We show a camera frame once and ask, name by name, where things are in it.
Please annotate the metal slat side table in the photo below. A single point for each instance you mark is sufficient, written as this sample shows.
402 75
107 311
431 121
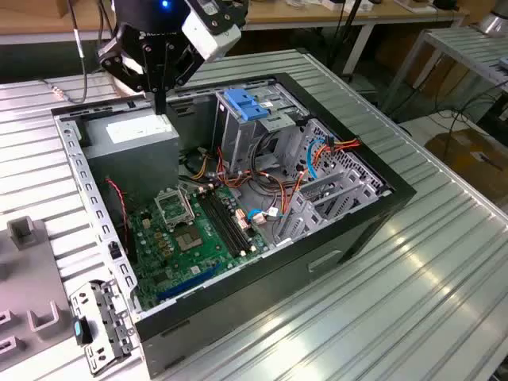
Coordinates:
476 51

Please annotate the grey power supply unit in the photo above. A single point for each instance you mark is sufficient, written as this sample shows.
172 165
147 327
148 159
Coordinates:
131 166

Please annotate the blue plastic drive latch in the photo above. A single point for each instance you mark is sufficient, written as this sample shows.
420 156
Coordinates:
246 107

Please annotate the long wooden desk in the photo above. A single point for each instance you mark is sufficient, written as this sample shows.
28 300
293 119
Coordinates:
301 14

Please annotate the grey metal slot retainer flap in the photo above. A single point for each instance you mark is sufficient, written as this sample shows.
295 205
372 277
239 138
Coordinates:
105 329

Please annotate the plain brown box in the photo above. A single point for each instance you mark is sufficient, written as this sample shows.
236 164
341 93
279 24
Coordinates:
79 8

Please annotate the small black case switch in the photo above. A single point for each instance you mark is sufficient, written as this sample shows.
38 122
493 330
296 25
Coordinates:
114 251

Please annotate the grey parts rack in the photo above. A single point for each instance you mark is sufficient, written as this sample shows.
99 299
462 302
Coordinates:
24 278

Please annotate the grey metal disk bay cage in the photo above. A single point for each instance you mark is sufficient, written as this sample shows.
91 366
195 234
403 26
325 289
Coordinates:
367 192

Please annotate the black tripod stand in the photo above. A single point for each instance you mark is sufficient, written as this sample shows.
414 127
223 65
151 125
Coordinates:
349 20

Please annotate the CPU socket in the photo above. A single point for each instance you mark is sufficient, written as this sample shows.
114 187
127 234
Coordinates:
188 239

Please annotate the grey metal optical drive cage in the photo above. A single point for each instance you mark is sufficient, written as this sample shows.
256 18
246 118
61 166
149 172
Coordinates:
234 139

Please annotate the blue expansion slot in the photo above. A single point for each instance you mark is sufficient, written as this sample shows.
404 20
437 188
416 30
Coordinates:
178 289

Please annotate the large labelled cardboard box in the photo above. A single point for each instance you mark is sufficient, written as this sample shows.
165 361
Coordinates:
468 158

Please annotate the green motherboard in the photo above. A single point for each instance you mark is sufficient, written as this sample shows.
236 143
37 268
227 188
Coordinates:
214 254

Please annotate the black blue release latch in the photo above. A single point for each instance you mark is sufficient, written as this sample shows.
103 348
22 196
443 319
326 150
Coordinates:
77 329

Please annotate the black open PC case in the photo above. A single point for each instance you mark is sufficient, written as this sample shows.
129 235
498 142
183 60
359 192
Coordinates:
238 301

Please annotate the black RAM slot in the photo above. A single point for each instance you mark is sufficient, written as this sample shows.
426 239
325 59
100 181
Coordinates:
224 223
229 221
219 224
234 219

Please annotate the black case fan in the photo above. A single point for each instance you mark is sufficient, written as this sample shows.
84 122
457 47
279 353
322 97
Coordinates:
117 226

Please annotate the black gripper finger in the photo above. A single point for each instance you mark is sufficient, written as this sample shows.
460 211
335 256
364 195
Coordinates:
111 59
186 69

